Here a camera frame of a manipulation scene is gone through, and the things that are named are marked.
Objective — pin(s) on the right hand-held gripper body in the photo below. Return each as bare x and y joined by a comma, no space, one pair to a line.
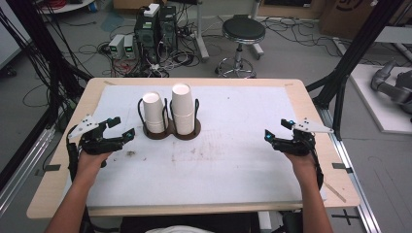
298,144

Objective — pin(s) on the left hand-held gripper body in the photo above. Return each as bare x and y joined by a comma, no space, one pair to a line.
97,145

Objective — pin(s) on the stack of white paper cups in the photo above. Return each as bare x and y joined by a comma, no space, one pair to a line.
183,108
154,111

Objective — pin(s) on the brown double cup holder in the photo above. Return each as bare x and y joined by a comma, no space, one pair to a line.
171,133

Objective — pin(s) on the person's left hand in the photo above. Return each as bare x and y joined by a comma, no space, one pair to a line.
92,163

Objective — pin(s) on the person's right hand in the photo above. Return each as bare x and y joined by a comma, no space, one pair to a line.
302,166

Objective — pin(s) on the grey power supply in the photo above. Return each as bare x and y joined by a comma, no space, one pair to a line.
129,47
116,45

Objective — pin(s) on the white platform board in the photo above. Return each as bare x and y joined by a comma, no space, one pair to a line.
372,103

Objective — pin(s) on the black computer tower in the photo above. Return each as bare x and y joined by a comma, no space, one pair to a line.
168,27
146,37

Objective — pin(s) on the black round stool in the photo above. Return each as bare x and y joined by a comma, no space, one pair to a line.
243,30

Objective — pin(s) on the person's white clothing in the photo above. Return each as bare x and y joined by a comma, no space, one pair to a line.
181,229

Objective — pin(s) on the white box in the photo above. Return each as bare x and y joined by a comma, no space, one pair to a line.
151,9

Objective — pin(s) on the white metal desk leg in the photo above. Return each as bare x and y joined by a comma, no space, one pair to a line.
201,35

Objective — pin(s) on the cardboard box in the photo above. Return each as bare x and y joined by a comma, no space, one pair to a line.
353,17

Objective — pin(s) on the aluminium rail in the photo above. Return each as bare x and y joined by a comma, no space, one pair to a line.
22,174
351,181

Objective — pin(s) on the black frame post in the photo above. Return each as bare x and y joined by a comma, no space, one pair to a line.
356,48

